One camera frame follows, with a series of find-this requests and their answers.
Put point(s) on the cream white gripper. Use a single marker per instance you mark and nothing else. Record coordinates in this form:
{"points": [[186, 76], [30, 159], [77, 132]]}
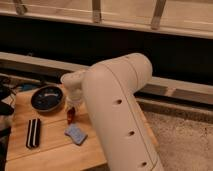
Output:
{"points": [[72, 82]]}

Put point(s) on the blue sponge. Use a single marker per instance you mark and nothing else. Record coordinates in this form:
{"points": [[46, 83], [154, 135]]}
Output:
{"points": [[76, 134]]}

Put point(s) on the dark objects at left edge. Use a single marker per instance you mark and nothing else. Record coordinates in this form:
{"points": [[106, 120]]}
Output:
{"points": [[6, 111]]}

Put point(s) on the dark ceramic cup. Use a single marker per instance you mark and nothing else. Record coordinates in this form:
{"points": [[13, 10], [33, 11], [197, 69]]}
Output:
{"points": [[47, 98]]}

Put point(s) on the wooden railing frame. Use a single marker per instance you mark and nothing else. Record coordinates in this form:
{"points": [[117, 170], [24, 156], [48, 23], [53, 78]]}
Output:
{"points": [[192, 18]]}

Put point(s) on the red pepper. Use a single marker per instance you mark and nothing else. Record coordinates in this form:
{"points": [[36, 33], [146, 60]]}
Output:
{"points": [[70, 115]]}

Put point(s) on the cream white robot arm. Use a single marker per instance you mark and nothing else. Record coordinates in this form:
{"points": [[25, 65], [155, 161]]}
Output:
{"points": [[107, 88]]}

